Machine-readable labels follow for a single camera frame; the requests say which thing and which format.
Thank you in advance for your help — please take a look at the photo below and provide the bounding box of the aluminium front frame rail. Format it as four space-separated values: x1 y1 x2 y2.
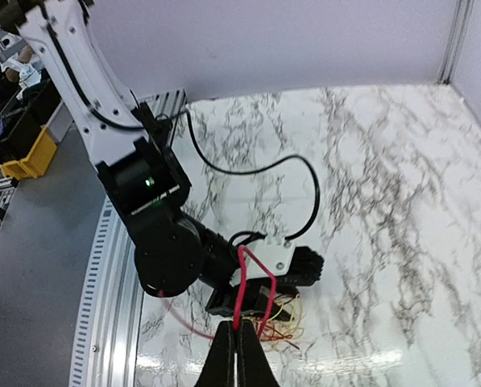
68 88 189 387

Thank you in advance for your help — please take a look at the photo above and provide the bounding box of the right aluminium corner post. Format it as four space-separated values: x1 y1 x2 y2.
437 0 475 85

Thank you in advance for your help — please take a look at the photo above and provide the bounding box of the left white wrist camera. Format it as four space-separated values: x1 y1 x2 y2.
230 235 326 288

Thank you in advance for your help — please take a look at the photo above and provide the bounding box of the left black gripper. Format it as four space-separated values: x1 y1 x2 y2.
197 225 272 317

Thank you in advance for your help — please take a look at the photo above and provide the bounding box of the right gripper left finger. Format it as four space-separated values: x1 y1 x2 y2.
195 321 235 387

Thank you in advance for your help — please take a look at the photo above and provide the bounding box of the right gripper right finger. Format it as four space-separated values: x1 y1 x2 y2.
238 319 280 387

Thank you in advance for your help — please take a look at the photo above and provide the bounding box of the yellow background bin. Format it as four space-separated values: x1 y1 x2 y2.
1 126 57 181

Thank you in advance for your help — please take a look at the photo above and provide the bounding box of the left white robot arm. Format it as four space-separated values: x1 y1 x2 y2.
0 1 276 317

